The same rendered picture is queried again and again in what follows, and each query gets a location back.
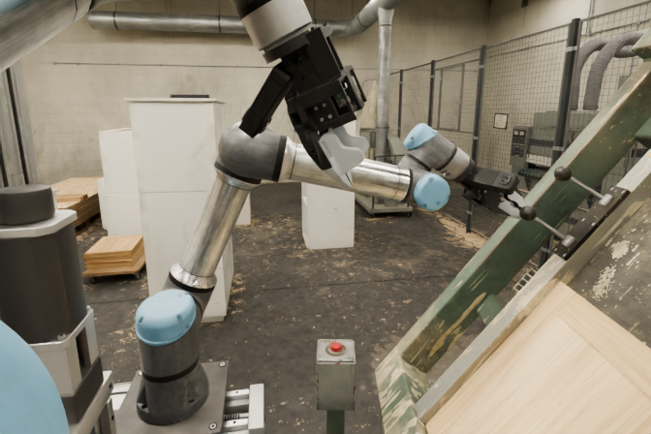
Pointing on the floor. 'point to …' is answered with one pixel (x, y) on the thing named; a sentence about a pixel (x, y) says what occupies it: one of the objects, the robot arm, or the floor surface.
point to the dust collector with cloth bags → (376, 133)
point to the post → (335, 421)
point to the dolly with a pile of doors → (115, 257)
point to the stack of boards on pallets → (90, 206)
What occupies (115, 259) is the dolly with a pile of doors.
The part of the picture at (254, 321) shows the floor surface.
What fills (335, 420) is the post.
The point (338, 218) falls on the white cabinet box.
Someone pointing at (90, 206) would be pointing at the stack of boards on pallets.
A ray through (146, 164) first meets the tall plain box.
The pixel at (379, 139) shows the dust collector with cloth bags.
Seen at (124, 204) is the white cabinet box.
